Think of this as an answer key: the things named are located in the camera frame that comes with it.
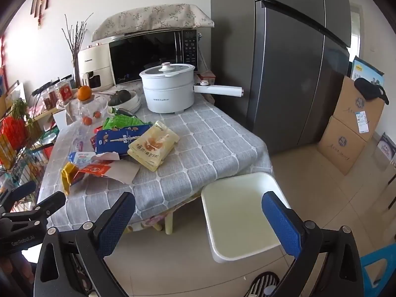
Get small red packet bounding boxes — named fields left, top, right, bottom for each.
left=90, top=126, right=104, bottom=149

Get small white blue carton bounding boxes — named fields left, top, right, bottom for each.
left=68, top=151, right=96, bottom=164

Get large orange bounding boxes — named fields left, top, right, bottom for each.
left=77, top=86, right=93, bottom=101

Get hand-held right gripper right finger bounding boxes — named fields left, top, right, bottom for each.
left=261, top=191, right=366, bottom=297

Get white electric cooking pot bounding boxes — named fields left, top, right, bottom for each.
left=139, top=63, right=245, bottom=114

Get grey checked tablecloth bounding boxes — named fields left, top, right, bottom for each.
left=37, top=91, right=274, bottom=232

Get black wire rack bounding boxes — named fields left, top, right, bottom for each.
left=0, top=121, right=47, bottom=192

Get glass jar red contents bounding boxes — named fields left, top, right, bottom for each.
left=42, top=83, right=59, bottom=109

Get black microwave oven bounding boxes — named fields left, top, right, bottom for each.
left=108, top=29, right=200, bottom=88

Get gold foil wrapper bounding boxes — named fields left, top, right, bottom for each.
left=61, top=162, right=79, bottom=196

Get black chair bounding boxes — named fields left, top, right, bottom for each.
left=379, top=164, right=396, bottom=211

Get beige floral cover cloth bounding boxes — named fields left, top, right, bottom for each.
left=92, top=3, right=215, bottom=42

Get grey steel refrigerator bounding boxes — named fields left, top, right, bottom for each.
left=210, top=0, right=353, bottom=154

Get striped slipper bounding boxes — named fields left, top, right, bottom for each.
left=243, top=272, right=280, bottom=297

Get yellow snack packet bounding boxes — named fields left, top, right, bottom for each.
left=128, top=121, right=180, bottom=172

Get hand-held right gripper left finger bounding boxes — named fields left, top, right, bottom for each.
left=33, top=191, right=137, bottom=297

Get black cap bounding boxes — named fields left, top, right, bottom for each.
left=353, top=77, right=390, bottom=105

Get dark green pumpkin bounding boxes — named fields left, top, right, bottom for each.
left=108, top=90, right=137, bottom=106

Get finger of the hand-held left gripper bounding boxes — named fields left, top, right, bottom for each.
left=0, top=180, right=37, bottom=214
left=6, top=191, right=66, bottom=228

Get cream air fryer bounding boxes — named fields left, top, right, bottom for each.
left=76, top=42, right=113, bottom=90

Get white plastic bin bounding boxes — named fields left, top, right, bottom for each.
left=201, top=172, right=293, bottom=264

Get red label glass jar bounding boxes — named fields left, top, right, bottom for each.
left=57, top=80, right=75, bottom=104

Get blue plastic stool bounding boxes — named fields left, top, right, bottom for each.
left=360, top=247, right=392, bottom=291

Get green potted plant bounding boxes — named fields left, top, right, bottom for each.
left=9, top=98, right=31, bottom=124

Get blue white snack bag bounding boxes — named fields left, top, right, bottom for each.
left=95, top=124, right=153, bottom=157

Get cream ceramic bowl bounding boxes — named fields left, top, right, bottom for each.
left=108, top=91, right=139, bottom=109
left=107, top=99, right=142, bottom=114

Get torn grey cardboard piece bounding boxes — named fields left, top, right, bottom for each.
left=90, top=152, right=141, bottom=184

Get brown cardboard box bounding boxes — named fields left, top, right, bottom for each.
left=319, top=116, right=373, bottom=176
left=333, top=76, right=386, bottom=143

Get green snack packet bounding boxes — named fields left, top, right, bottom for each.
left=102, top=115, right=146, bottom=130

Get clear glass jar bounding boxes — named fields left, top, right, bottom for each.
left=74, top=99, right=104, bottom=127

